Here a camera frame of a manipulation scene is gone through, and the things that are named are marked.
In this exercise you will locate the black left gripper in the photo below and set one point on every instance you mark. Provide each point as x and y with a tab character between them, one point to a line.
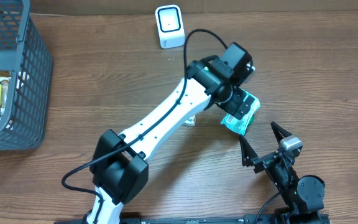
242	103

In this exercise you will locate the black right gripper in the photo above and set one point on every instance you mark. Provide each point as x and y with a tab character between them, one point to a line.
268	158

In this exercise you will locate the teal wet wipes packet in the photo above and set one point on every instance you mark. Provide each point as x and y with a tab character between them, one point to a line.
239	126

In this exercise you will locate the orange tissue packet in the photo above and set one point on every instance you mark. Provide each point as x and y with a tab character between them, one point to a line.
191	121

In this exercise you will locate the beige brown snack bag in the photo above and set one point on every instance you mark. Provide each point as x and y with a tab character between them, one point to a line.
4	79

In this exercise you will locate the green lid jar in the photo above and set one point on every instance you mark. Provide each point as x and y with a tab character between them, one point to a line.
251	120

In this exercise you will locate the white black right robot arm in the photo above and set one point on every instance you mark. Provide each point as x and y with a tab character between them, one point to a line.
299	199

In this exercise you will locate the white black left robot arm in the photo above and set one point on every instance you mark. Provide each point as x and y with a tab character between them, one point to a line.
122	169

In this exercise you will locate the white barcode scanner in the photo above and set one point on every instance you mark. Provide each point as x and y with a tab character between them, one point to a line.
170	26

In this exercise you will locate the grey plastic mesh basket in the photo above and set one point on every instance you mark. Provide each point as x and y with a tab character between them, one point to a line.
24	54

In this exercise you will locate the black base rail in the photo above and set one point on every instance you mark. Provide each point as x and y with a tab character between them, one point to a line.
197	221

